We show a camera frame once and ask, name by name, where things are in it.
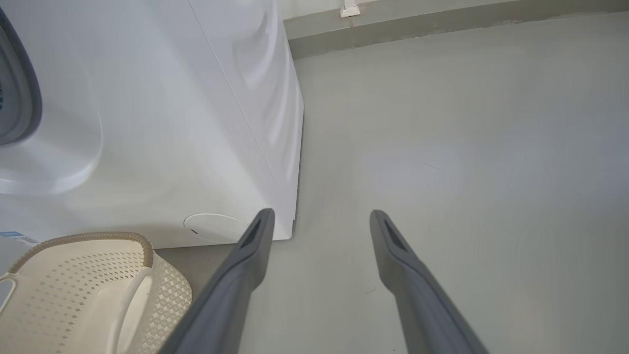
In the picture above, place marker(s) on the grey rubber door gasket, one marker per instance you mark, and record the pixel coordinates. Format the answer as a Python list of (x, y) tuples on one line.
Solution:
[(22, 98)]

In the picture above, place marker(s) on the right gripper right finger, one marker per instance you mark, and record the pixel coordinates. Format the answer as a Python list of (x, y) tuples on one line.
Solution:
[(422, 314)]

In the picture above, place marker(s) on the blue white energy label sticker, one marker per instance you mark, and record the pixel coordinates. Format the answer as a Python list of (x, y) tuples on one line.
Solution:
[(14, 237)]

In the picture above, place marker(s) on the white front-load washing machine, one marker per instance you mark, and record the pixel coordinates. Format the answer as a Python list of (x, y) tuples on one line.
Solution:
[(147, 147)]

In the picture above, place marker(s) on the cream perforated laundry basket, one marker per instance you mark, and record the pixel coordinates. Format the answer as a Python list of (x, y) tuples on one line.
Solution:
[(73, 295)]

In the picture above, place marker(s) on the white wall conduit bracket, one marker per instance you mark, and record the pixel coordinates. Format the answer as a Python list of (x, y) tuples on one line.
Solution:
[(350, 10)]

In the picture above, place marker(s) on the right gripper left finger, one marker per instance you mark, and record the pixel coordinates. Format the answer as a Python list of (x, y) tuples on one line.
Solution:
[(221, 309)]

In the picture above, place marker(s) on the round white filter cover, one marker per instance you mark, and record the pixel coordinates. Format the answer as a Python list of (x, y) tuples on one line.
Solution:
[(211, 227)]

